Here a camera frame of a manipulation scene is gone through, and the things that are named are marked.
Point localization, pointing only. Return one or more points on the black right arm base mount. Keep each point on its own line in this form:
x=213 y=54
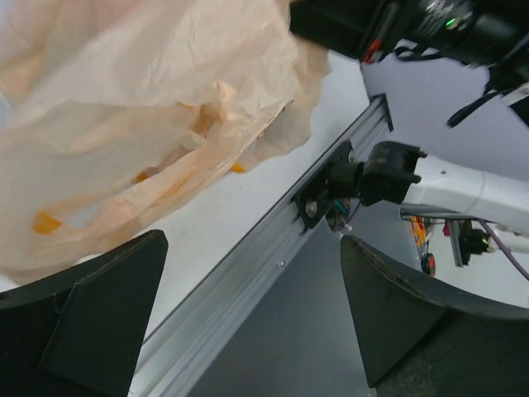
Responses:
x=327 y=192

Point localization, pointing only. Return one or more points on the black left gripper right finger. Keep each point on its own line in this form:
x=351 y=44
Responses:
x=419 y=336

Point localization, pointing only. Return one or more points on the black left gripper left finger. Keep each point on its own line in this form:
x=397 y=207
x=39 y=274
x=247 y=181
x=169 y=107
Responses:
x=79 y=332

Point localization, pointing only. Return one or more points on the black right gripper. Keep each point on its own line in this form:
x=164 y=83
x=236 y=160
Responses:
x=368 y=31

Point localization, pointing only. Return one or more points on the aluminium front rail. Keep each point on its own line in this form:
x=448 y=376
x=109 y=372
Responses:
x=229 y=245

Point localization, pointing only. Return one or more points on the translucent orange plastic bag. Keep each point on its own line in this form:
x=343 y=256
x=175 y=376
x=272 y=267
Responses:
x=120 y=112

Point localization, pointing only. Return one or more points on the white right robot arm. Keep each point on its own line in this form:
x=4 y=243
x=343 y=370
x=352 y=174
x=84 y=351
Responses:
x=489 y=34

